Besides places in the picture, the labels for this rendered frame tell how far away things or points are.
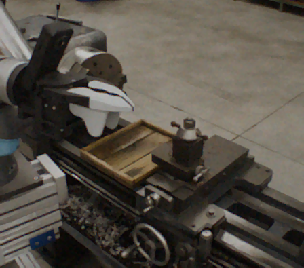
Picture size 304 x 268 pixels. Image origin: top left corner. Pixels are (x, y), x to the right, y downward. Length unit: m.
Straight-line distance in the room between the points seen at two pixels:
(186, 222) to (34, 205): 0.47
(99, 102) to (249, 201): 1.08
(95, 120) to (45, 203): 0.71
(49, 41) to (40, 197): 0.71
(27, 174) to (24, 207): 0.11
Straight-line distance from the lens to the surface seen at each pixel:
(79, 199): 2.04
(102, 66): 1.80
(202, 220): 1.39
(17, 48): 0.87
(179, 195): 1.40
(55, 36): 0.60
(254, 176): 1.61
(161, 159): 1.46
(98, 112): 0.58
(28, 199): 1.23
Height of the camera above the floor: 1.83
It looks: 28 degrees down
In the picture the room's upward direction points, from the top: straight up
